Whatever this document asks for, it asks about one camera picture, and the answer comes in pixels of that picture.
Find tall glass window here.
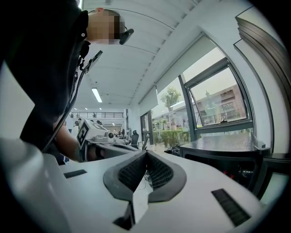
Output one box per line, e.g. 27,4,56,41
140,76,189,149

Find black headset cable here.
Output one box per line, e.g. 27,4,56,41
42,58,90,153

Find person's left hand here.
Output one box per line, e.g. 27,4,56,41
87,145,106,161

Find metal balcony railing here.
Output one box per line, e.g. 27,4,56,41
69,111,125,119

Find person's black shirt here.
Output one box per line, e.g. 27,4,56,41
4,0,90,164

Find green hedge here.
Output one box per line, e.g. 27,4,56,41
151,129,191,147

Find black office chair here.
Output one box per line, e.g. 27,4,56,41
131,130,140,149

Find brick building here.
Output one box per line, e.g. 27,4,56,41
193,84,248,126

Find person's head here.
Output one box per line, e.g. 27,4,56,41
85,8,127,46

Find black head camera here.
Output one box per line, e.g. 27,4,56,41
119,28,135,46

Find black bag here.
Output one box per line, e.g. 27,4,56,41
164,145,181,157

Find person's left forearm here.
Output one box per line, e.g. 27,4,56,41
55,126,86,163

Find ceiling light strip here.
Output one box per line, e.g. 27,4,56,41
91,87,103,103

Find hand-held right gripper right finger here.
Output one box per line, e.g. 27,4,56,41
135,150,262,233

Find green tree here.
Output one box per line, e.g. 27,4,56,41
160,86,182,112

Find dark wood wall panel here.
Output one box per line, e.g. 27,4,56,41
233,15,291,114

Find window with open sash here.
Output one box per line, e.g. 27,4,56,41
178,56,256,137

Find black head mount plate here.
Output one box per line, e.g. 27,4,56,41
87,50,103,69

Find large white roller blind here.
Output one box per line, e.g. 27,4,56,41
156,34,218,94

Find small white roller blind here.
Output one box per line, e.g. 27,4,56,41
138,85,159,116

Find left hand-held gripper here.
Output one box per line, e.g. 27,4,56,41
76,119,140,160

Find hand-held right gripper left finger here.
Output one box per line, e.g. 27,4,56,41
59,150,149,233

